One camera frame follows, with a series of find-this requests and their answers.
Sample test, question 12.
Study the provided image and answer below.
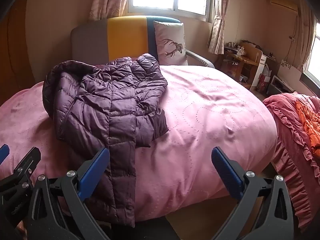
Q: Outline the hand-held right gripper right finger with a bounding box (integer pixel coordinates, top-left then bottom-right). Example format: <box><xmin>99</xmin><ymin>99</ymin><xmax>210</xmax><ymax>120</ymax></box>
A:
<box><xmin>211</xmin><ymin>147</ymin><xmax>294</xmax><ymax>240</ymax></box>

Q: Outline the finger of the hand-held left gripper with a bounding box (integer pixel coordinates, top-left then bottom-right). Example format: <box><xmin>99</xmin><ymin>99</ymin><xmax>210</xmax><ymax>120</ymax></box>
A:
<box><xmin>0</xmin><ymin>147</ymin><xmax>41</xmax><ymax>198</ymax></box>
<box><xmin>0</xmin><ymin>144</ymin><xmax>10</xmax><ymax>166</ymax></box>

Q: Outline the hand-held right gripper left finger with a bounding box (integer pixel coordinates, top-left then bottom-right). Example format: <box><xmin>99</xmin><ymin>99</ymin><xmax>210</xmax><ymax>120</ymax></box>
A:
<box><xmin>25</xmin><ymin>147</ymin><xmax>110</xmax><ymax>240</ymax></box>

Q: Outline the purple down jacket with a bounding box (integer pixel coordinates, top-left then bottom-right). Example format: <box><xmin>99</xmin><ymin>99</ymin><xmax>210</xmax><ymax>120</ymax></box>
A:
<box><xmin>42</xmin><ymin>53</ymin><xmax>170</xmax><ymax>228</ymax></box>

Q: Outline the pink bed cover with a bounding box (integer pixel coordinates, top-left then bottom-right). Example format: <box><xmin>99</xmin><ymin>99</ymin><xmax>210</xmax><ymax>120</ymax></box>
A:
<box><xmin>0</xmin><ymin>64</ymin><xmax>278</xmax><ymax>220</ymax></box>

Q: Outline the red ruffled blanket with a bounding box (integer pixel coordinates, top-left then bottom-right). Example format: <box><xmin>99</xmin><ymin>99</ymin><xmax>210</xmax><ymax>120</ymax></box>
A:
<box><xmin>262</xmin><ymin>92</ymin><xmax>320</xmax><ymax>233</ymax></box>

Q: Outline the orange cloth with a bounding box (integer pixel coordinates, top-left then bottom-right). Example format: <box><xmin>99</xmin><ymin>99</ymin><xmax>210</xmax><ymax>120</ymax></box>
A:
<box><xmin>295</xmin><ymin>100</ymin><xmax>320</xmax><ymax>155</ymax></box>

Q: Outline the red paper bag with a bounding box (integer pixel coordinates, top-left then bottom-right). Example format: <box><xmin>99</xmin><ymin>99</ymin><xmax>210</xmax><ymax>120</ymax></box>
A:
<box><xmin>257</xmin><ymin>74</ymin><xmax>272</xmax><ymax>94</ymax></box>

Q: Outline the wooden wardrobe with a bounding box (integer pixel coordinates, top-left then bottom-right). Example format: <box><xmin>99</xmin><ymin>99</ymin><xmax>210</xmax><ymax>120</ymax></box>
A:
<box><xmin>0</xmin><ymin>0</ymin><xmax>35</xmax><ymax>105</ymax></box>

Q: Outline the grey storage box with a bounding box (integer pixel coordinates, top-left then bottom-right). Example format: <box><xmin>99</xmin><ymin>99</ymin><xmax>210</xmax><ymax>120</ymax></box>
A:
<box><xmin>269</xmin><ymin>75</ymin><xmax>295</xmax><ymax>97</ymax></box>

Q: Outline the white cabinet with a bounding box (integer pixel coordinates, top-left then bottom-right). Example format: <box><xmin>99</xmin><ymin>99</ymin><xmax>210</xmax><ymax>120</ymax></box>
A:
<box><xmin>251</xmin><ymin>54</ymin><xmax>268</xmax><ymax>90</ymax></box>

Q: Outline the wooden desk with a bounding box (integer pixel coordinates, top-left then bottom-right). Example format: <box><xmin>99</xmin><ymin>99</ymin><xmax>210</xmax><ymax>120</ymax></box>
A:
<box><xmin>217</xmin><ymin>40</ymin><xmax>263</xmax><ymax>85</ymax></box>

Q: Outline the grey yellow blue headboard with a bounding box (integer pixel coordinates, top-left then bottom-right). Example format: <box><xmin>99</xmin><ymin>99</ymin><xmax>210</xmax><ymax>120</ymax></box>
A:
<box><xmin>71</xmin><ymin>16</ymin><xmax>215</xmax><ymax>68</ymax></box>

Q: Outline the small side window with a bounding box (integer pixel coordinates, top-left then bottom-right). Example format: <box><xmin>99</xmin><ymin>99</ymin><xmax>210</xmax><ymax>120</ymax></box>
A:
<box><xmin>300</xmin><ymin>35</ymin><xmax>320</xmax><ymax>93</ymax></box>

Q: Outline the white deer print pillow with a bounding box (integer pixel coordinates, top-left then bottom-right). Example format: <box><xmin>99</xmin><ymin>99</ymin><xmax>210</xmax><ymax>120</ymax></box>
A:
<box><xmin>153</xmin><ymin>21</ymin><xmax>188</xmax><ymax>66</ymax></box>

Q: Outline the pink patterned curtain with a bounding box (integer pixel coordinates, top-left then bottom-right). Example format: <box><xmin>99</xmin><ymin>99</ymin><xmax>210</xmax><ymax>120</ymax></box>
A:
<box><xmin>208</xmin><ymin>0</ymin><xmax>229</xmax><ymax>55</ymax></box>
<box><xmin>89</xmin><ymin>0</ymin><xmax>133</xmax><ymax>20</ymax></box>

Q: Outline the side window curtain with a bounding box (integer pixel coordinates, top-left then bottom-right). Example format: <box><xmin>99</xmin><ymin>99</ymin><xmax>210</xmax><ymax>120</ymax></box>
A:
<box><xmin>296</xmin><ymin>0</ymin><xmax>315</xmax><ymax>73</ymax></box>

